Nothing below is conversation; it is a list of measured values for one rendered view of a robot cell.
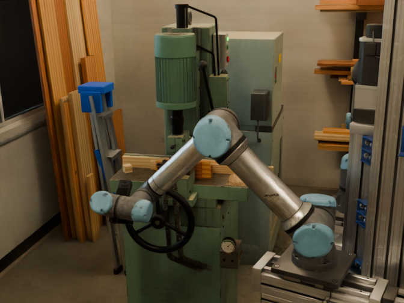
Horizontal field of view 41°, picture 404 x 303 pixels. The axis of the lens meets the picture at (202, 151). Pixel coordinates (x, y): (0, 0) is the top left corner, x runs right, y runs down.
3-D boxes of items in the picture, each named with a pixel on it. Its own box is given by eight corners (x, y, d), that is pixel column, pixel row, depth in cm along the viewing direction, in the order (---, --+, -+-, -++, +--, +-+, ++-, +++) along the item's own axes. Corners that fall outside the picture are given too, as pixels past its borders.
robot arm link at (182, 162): (228, 94, 175) (134, 184, 194) (220, 100, 165) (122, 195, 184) (252, 119, 175) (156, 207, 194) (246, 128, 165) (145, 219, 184)
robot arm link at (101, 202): (109, 216, 171) (85, 211, 172) (120, 219, 181) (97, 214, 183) (115, 192, 172) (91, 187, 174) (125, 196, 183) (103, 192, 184)
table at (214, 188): (101, 201, 224) (100, 187, 223) (125, 176, 253) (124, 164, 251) (245, 210, 213) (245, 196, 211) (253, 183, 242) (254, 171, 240)
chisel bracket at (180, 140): (167, 155, 235) (166, 136, 233) (175, 146, 248) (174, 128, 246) (184, 156, 234) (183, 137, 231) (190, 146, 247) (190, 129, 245)
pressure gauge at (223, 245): (220, 257, 225) (220, 238, 222) (222, 252, 228) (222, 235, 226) (235, 258, 224) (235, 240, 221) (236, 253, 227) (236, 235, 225)
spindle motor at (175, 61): (151, 110, 227) (148, 35, 217) (162, 101, 243) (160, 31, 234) (192, 111, 223) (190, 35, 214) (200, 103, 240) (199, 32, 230)
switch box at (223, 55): (212, 68, 253) (212, 34, 248) (216, 65, 262) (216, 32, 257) (225, 69, 251) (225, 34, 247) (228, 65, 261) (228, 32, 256)
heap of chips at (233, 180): (225, 185, 223) (225, 178, 223) (229, 175, 235) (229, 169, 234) (245, 186, 222) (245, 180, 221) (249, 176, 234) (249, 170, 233)
